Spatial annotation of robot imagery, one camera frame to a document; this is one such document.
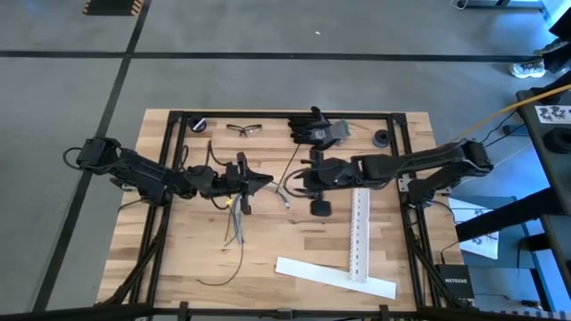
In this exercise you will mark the black desk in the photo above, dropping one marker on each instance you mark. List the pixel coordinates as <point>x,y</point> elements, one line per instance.
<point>553,174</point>

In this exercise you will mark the black orange striped object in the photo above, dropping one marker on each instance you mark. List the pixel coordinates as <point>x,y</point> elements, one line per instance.
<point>111,6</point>

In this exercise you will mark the black aluminium table frame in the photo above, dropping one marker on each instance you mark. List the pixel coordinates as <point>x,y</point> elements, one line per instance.
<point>267,114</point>

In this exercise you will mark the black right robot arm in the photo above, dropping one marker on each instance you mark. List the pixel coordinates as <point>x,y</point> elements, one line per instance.
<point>424,160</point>

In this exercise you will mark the white printed paper sheet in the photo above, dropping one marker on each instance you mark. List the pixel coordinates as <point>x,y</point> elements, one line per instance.
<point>461,207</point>

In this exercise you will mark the black tape roll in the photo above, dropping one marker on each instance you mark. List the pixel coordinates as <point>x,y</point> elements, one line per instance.
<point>382,139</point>

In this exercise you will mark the black knob with white stripe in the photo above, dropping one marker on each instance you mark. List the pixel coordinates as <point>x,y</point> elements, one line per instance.
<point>196,124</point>

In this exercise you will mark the black grey work gloves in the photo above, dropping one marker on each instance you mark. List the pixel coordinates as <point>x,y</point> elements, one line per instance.
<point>312,131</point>

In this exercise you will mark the white flat duct cover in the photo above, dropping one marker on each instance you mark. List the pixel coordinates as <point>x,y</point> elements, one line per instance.
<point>334,277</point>

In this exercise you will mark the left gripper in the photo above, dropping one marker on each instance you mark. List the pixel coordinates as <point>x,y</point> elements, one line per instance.
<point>214,180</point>

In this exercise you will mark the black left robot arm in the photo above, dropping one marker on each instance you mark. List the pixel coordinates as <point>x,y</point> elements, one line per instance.
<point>147,171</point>

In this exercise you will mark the white printed label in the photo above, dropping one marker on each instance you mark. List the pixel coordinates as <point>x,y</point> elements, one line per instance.
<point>553,114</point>

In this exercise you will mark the black network switch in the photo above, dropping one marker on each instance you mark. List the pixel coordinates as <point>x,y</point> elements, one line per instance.
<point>455,281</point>

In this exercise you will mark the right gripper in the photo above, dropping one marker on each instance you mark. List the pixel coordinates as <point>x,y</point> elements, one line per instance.
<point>332,174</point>

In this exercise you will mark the person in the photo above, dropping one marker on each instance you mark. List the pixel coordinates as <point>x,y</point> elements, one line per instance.
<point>528,69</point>

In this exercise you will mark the clear safety glasses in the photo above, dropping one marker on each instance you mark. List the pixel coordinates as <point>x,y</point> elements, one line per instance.
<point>244,130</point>

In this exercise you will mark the black zip tie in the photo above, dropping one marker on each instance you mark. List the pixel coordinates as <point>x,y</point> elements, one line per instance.
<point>290,164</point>

